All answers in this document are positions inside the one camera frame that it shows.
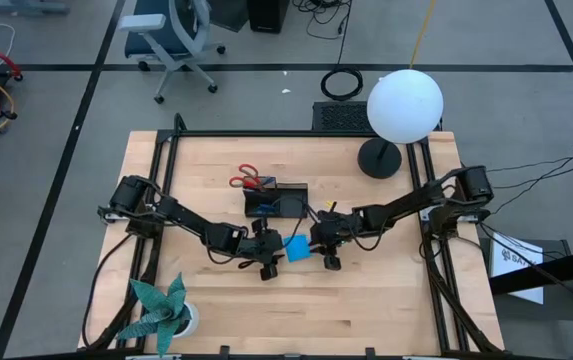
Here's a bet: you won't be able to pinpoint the coiled black floor cable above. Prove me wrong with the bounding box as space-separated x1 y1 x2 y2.
319 66 365 103

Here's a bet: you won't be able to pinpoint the black mesh desk organizer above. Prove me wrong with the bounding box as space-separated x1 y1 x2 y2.
243 174 312 220

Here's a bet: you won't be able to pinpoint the tangled black floor cables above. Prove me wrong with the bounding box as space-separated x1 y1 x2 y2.
292 0 353 41

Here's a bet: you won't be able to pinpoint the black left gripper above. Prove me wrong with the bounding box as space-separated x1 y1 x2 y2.
238 217 288 282

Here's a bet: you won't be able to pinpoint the blue grey office chair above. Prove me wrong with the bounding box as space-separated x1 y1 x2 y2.
117 0 228 105

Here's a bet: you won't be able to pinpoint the black right arm power cables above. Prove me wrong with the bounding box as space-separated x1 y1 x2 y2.
484 153 573 190

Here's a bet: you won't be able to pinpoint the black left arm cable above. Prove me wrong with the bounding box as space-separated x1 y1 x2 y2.
81 231 135 349

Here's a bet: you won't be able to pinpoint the white globe table lamp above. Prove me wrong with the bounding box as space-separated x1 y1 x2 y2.
357 68 445 180

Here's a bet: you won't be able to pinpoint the black floor vent grille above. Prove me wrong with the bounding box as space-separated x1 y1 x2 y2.
311 101 375 133

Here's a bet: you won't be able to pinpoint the red handled scissors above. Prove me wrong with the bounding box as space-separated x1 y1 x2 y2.
228 163 268 193

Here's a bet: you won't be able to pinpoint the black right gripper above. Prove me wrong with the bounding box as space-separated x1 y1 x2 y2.
306 209 363 272

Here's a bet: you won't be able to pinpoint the blue sticky note pad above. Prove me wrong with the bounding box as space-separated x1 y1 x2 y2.
282 235 313 264

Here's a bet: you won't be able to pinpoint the white printed paper sheet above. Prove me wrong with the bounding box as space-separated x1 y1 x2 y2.
487 231 546 306

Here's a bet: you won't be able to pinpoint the yellow hanging cable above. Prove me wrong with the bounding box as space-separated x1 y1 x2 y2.
409 0 438 71

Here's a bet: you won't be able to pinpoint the black computer tower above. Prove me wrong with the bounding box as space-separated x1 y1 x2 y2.
246 0 290 35

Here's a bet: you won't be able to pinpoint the black aluminium table frame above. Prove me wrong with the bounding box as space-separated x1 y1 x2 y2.
78 112 506 360

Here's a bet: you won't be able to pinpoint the green succulent in white pot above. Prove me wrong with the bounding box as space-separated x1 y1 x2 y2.
115 272 201 358

